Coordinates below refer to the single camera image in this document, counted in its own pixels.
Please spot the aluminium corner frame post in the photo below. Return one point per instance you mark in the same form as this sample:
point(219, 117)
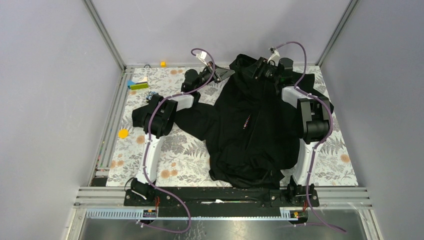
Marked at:
point(97, 20)
point(352, 4)

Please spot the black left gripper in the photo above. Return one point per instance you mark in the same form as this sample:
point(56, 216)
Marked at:
point(220, 73)

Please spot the aluminium corner frame post right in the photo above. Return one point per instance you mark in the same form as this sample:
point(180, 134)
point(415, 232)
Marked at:
point(352, 4)

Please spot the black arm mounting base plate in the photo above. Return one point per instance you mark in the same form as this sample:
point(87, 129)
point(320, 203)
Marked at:
point(226, 202)

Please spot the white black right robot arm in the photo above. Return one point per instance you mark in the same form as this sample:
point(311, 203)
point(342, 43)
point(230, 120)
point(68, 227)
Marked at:
point(313, 124)

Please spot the small black blue toy car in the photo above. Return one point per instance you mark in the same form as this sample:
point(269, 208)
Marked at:
point(151, 94)

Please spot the aluminium front rail frame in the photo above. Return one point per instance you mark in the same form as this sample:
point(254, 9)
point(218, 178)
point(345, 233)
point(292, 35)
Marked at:
point(343, 213)

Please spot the green purple toy block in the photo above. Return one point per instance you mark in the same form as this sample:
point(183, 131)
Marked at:
point(141, 84)

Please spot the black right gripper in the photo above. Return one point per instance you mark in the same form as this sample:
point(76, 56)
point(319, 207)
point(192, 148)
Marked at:
point(257, 70)

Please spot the yellow round disc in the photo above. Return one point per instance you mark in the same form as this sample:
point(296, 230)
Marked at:
point(123, 133)

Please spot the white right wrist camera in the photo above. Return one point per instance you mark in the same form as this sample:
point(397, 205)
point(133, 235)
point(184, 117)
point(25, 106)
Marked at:
point(274, 56)

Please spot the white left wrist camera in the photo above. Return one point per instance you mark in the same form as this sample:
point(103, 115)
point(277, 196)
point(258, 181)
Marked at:
point(202, 57)

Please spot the aluminium corner frame post left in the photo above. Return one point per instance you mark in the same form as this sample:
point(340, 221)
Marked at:
point(97, 20)

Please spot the black zip-up jacket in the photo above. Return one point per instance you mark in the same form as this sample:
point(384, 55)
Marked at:
point(249, 131)

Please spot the floral patterned table mat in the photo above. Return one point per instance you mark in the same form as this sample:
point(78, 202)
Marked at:
point(184, 160)

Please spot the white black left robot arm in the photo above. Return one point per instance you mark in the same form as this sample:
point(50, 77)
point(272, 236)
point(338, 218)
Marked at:
point(157, 119)

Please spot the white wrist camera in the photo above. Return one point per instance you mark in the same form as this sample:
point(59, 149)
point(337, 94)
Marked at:
point(202, 57)
point(274, 56)

